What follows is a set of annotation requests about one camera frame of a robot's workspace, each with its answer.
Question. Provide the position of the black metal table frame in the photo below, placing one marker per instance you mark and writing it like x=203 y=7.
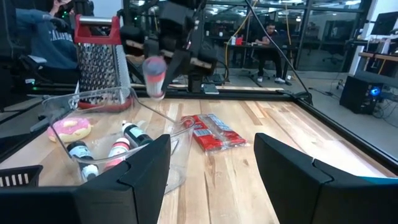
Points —
x=248 y=94

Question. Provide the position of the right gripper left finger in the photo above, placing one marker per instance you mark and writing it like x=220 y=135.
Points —
x=109 y=205

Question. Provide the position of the black computer tower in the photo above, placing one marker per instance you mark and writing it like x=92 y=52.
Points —
x=357 y=96

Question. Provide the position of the black desk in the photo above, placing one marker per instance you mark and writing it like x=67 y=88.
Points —
x=248 y=46

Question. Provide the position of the black computer monitor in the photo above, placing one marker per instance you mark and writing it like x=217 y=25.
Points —
x=385 y=23

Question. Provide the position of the red metal box grater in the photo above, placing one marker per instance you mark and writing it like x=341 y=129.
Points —
x=99 y=62

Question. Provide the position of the person's hand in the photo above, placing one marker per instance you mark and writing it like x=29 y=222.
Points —
x=57 y=6

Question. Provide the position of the black paint bottle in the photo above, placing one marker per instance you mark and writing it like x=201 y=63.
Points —
x=81 y=155
x=136 y=134

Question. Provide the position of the pink paint bottle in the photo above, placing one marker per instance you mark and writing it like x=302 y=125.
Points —
x=154 y=77
x=117 y=152

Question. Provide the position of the black slotted plastic basket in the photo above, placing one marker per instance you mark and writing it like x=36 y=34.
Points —
x=18 y=170

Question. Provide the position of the clear plastic bin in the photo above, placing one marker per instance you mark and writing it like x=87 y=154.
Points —
x=182 y=155

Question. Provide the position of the thin black brace rod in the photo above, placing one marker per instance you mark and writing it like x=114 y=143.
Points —
x=273 y=43

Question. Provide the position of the pink frosted donut toy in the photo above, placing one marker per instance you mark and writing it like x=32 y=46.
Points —
x=69 y=129

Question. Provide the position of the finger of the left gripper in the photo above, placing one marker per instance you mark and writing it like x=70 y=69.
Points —
x=175 y=68

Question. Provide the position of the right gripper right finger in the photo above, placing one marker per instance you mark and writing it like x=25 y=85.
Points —
x=311 y=193

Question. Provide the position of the teal plastic bin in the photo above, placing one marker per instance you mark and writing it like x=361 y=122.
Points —
x=385 y=177

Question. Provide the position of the red snack packet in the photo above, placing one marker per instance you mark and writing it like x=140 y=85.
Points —
x=213 y=133

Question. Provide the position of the red cup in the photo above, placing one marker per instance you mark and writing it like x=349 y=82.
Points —
x=239 y=41

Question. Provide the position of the person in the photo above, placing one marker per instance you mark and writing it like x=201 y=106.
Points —
x=46 y=43
x=267 y=40

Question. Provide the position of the wooden desk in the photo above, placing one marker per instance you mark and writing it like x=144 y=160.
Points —
x=376 y=56

